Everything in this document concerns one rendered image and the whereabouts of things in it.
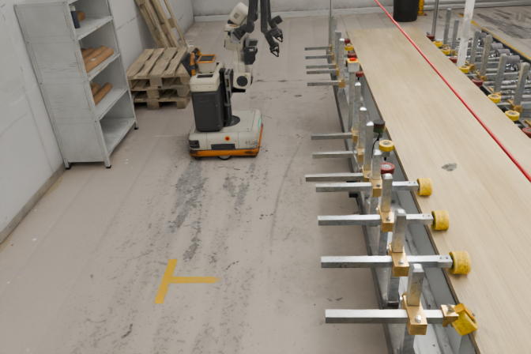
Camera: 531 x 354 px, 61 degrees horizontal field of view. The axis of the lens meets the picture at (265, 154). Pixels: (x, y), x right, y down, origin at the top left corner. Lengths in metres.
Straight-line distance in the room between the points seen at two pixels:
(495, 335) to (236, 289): 1.73
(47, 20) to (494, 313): 3.71
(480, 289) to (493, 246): 0.25
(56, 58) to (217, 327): 2.65
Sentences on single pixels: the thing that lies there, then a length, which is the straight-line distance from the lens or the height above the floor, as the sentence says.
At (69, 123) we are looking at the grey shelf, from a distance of 4.48.
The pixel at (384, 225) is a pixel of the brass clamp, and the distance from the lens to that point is 1.88.
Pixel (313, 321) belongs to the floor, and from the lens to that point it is 2.76.
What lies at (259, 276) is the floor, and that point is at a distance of 3.03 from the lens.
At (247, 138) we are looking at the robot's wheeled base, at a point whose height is 0.23.
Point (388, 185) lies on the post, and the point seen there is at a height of 1.10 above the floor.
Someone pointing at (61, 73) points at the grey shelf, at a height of 0.96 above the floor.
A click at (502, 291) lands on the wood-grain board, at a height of 0.90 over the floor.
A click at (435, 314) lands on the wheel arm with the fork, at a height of 0.96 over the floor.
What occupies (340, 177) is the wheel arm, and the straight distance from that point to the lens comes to 2.36.
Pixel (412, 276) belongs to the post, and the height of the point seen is 1.09.
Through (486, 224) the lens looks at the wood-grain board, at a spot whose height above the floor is 0.90.
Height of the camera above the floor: 2.10
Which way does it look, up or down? 29 degrees down
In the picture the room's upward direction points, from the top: 4 degrees counter-clockwise
